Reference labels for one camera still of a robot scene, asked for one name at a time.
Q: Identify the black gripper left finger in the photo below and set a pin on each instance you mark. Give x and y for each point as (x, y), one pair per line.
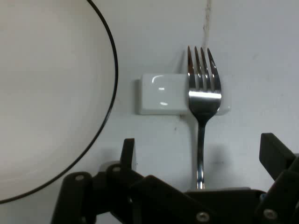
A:
(127, 154)

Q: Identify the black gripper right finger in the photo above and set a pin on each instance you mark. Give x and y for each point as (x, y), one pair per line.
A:
(275, 154)

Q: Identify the white ceramic cutlery rest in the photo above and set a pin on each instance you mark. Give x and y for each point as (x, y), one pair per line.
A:
(163, 93)

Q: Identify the silver metal fork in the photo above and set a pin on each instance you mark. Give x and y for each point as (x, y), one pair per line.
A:
(204, 98)

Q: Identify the white plate with black rim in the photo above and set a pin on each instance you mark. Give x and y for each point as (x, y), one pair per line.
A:
(46, 93)

